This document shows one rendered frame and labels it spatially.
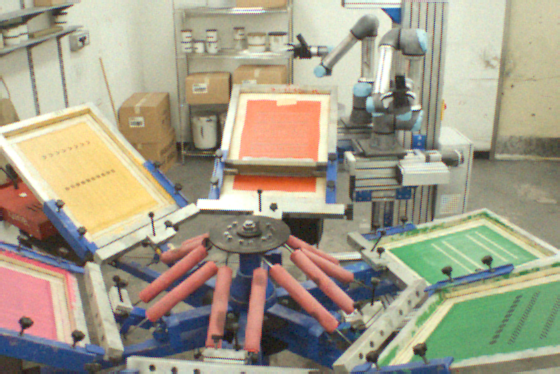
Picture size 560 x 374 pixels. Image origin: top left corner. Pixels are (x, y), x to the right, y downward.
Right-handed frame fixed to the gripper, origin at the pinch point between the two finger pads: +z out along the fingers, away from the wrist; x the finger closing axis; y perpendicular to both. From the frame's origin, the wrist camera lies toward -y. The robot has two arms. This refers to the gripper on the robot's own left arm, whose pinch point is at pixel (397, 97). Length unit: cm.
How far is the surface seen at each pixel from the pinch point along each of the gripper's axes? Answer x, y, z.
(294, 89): 65, 5, -58
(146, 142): 297, 87, -250
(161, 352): 79, 68, 95
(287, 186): 58, 43, -7
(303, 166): 49, 33, -8
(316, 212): 39, 48, 11
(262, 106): 81, 11, -47
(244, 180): 79, 38, -5
